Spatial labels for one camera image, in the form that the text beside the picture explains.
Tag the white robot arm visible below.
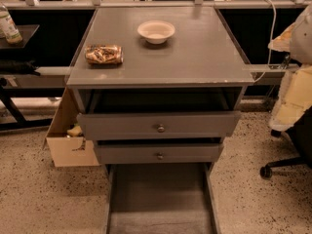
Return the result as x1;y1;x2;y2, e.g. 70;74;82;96
290;4;312;64

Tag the grey middle drawer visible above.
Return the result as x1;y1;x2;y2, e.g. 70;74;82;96
95;138;223;164

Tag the grey top drawer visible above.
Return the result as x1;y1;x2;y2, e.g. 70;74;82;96
77;111;241;140

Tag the grey drawer cabinet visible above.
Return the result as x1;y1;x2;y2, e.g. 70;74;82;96
66;6;255;115

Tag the grey open bottom drawer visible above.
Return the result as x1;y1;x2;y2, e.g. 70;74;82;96
102;163;221;234

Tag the white paper bowl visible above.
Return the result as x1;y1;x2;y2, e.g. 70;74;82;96
137;20;176;44

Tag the yellow item in box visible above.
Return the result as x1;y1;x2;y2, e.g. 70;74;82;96
67;125;82;137

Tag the open cardboard box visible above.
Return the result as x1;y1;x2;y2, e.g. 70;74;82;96
46;89;98;167

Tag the black side table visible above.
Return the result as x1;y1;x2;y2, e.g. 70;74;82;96
0;24;52;132

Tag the black office chair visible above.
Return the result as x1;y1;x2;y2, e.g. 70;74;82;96
259;107;312;180

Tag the clear bottle with label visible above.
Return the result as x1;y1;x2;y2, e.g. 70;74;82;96
0;3;22;45

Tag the white cable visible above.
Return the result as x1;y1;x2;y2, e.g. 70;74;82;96
253;0;278;84

